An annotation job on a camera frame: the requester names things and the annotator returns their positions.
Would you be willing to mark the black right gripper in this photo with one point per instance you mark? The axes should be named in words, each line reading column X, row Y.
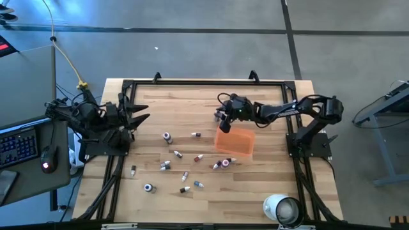
column 239, row 110

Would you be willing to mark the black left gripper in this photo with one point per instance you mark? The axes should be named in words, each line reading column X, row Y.
column 116, row 118

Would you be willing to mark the orange translucent plastic bin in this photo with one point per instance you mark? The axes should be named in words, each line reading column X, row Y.
column 236, row 142

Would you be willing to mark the small dark maroon dropper bottle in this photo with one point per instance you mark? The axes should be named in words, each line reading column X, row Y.
column 196, row 134

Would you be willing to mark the tall pink-tipped coloring bottle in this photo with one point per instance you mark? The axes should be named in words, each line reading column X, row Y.
column 225, row 163

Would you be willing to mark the small red dropper bottle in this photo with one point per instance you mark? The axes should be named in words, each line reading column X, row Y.
column 198, row 157

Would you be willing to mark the small dark purple dropper bottle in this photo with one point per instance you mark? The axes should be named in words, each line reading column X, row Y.
column 217, row 165

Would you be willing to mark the small brown dropper bottle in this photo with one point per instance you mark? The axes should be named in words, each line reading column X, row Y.
column 133, row 170
column 177, row 154

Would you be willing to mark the small grey dropper bottle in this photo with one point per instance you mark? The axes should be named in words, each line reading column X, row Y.
column 165, row 163

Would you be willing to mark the small blue dropper bottle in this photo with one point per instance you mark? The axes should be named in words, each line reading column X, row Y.
column 198, row 184

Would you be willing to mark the tall blue-tipped coloring bottle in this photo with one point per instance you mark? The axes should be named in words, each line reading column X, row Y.
column 148, row 187

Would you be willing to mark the small black green-labelled dropper bottle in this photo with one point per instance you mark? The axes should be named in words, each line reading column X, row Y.
column 184, row 189

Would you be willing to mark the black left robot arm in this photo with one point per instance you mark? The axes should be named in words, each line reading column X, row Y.
column 80, row 115

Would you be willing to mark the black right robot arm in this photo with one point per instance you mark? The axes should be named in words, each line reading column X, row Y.
column 287, row 111

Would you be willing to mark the white box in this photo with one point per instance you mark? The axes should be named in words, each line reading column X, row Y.
column 76, row 159

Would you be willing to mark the dark grey desk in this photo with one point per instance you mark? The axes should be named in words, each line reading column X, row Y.
column 60, row 172

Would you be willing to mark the black computer mouse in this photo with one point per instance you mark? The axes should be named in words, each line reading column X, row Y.
column 49, row 156

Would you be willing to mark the white cylinder with dark opening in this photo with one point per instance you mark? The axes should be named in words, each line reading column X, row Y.
column 271, row 207

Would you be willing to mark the dark grey computer monitor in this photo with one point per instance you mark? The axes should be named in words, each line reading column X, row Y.
column 25, row 83

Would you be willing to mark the black desk leg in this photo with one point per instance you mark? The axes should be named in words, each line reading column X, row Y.
column 53, row 201

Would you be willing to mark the backlit black keyboard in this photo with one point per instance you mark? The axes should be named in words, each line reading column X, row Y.
column 19, row 147

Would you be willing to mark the black smartphone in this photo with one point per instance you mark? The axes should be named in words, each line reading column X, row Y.
column 6, row 185

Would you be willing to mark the black device with red display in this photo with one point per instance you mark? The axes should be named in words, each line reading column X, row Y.
column 4, row 46

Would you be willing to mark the striped wooden block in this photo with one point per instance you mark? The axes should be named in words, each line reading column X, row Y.
column 399, row 221

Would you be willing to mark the black aluminium table frame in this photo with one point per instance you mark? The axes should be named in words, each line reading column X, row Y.
column 207, row 82

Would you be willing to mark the black curved frame bracket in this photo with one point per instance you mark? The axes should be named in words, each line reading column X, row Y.
column 157, row 77
column 254, row 76

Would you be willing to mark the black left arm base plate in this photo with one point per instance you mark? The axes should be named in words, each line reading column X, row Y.
column 102, row 150

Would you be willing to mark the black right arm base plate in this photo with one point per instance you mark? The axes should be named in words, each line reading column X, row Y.
column 319, row 143

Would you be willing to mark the silver metal bracket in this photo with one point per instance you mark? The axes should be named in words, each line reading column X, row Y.
column 118, row 226
column 306, row 227

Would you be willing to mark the grey metal desk frame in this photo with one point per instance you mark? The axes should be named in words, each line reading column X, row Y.
column 383, row 153

